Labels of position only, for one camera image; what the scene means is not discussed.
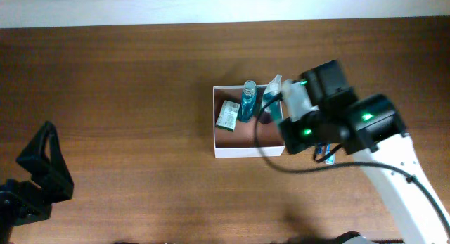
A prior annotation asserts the blue disposable razor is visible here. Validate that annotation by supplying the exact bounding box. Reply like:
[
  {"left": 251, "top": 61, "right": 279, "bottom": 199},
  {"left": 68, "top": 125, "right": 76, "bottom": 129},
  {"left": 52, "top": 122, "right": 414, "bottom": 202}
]
[{"left": 314, "top": 143, "right": 327, "bottom": 155}]

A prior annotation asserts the teal mouthwash bottle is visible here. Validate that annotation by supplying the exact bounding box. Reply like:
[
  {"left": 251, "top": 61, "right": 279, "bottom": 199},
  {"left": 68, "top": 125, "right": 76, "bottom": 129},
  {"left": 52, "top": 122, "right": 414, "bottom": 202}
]
[{"left": 238, "top": 80, "right": 257, "bottom": 122}]

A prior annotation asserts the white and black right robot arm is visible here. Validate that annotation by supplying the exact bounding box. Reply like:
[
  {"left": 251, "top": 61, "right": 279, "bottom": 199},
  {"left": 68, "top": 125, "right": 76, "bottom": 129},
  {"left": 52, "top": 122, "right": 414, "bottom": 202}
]
[{"left": 280, "top": 60, "right": 449, "bottom": 243}]

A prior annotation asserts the white cardboard box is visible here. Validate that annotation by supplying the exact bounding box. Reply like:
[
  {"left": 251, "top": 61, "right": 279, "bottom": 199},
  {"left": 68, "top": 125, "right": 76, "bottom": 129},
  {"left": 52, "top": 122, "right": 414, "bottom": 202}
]
[{"left": 212, "top": 85, "right": 285, "bottom": 158}]

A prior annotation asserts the teal toothpaste tube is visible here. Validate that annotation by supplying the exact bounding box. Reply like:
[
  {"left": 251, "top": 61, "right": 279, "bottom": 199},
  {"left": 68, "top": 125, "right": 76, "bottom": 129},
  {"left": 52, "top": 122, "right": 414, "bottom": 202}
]
[{"left": 269, "top": 93, "right": 283, "bottom": 125}]

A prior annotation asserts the green white soap box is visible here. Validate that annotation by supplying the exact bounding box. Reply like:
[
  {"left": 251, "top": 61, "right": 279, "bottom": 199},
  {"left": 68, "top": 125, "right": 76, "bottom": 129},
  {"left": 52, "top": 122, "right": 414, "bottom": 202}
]
[{"left": 215, "top": 101, "right": 240, "bottom": 131}]

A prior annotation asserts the blue white toothbrush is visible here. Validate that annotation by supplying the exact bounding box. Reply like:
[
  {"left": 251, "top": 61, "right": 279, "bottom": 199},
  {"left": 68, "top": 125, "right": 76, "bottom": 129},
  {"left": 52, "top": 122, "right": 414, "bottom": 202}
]
[{"left": 325, "top": 144, "right": 335, "bottom": 165}]

